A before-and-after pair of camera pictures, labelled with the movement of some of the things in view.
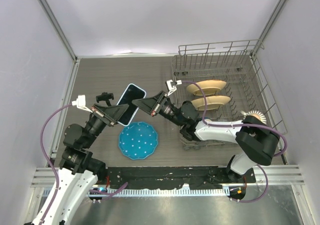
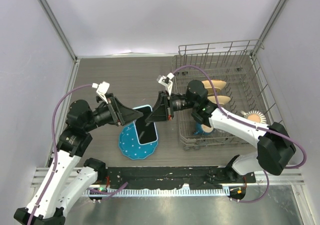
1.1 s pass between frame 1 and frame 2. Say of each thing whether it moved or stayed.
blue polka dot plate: stayed
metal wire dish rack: stayed
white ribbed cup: stayed
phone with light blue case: moved
